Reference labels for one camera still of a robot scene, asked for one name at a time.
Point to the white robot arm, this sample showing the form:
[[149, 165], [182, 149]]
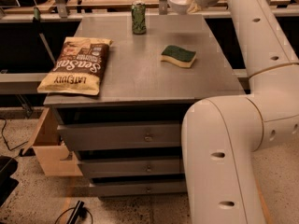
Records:
[[219, 134]]

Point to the brown and yellow chip bag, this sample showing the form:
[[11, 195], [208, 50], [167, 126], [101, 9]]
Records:
[[79, 68]]

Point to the green and yellow sponge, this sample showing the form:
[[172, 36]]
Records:
[[178, 56]]

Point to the green soda can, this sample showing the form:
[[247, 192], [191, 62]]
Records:
[[138, 9]]

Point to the grey drawer cabinet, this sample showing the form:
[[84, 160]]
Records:
[[128, 137]]

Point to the light wooden box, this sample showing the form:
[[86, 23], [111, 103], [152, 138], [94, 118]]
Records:
[[52, 154]]

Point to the black device on floor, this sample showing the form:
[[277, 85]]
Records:
[[79, 211]]

